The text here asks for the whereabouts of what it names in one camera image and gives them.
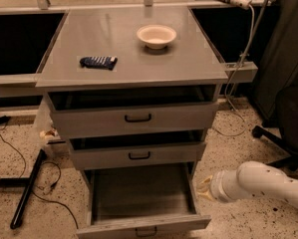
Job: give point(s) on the grey drawer cabinet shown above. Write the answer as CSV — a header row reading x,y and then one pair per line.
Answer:
x,y
187,61

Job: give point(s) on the black metal stand leg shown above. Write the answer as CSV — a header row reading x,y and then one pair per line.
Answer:
x,y
27,183

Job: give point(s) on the grey drawer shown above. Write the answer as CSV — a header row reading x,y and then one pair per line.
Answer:
x,y
141,202
137,149
92,113

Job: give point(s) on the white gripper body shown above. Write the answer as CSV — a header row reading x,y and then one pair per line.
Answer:
x,y
217,187

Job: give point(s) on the clear plastic bag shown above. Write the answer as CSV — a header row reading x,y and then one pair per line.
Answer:
x,y
46,134

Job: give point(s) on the black office chair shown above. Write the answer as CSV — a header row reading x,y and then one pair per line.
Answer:
x,y
286,107

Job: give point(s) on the white bowl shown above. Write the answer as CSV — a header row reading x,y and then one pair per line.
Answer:
x,y
156,36

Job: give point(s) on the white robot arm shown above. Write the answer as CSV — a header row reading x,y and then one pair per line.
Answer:
x,y
249,180

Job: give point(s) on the grey top drawer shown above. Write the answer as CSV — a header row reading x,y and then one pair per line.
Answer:
x,y
92,113

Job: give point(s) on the grey bottom drawer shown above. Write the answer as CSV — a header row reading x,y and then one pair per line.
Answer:
x,y
141,202

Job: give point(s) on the blue striped sock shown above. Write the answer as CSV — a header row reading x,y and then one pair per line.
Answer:
x,y
105,63

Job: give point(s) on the grey middle drawer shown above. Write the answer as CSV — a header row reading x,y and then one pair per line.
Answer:
x,y
137,149

